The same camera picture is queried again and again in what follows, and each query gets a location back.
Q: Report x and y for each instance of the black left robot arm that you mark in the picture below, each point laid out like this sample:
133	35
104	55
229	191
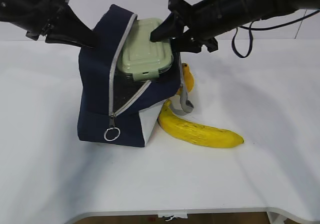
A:
16	12

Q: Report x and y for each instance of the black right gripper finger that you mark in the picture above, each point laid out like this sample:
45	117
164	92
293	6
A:
182	41
171	27

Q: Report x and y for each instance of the yellow pear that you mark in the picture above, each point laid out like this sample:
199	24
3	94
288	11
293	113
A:
187	77

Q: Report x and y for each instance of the green lid food container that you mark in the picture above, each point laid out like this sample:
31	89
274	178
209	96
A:
141	59

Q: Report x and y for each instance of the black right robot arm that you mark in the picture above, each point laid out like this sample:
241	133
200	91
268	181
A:
235	13

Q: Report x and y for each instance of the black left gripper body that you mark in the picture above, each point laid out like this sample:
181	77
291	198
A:
44	17

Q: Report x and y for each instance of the navy blue lunch bag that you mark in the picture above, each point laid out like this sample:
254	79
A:
115	109

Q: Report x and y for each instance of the yellow banana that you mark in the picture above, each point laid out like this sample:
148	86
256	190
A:
195	133

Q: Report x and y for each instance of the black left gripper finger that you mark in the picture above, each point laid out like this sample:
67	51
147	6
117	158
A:
81	38
67	21

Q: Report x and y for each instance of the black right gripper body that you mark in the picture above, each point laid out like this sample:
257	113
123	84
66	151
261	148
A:
199	20

